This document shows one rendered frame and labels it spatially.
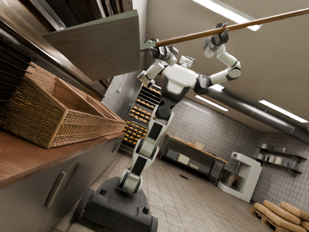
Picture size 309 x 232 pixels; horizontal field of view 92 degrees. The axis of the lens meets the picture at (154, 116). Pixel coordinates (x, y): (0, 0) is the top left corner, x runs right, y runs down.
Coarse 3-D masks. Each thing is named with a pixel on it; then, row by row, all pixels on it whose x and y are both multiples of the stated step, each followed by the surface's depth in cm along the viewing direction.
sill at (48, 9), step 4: (40, 0) 78; (44, 0) 80; (40, 4) 79; (44, 4) 80; (48, 4) 83; (44, 8) 81; (48, 8) 84; (48, 12) 85; (52, 12) 87; (52, 16) 88; (56, 16) 91; (56, 20) 92; (60, 20) 95; (60, 24) 96; (60, 28) 98; (64, 28) 101; (104, 80) 208; (108, 84) 229
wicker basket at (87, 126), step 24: (48, 72) 98; (24, 96) 53; (48, 96) 53; (72, 96) 106; (0, 120) 52; (24, 120) 52; (48, 120) 52; (72, 120) 60; (96, 120) 86; (48, 144) 51
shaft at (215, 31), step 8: (272, 16) 90; (280, 16) 90; (288, 16) 91; (240, 24) 88; (248, 24) 88; (256, 24) 90; (200, 32) 86; (208, 32) 86; (216, 32) 87; (168, 40) 84; (176, 40) 84; (184, 40) 86
